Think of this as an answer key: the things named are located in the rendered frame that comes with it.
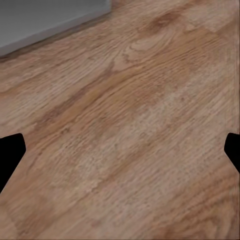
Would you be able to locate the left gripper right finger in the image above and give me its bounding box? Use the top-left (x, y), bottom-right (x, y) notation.
top-left (224, 132), bottom-right (240, 173)

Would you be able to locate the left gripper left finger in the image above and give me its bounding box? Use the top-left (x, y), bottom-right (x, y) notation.
top-left (0, 133), bottom-right (26, 193)

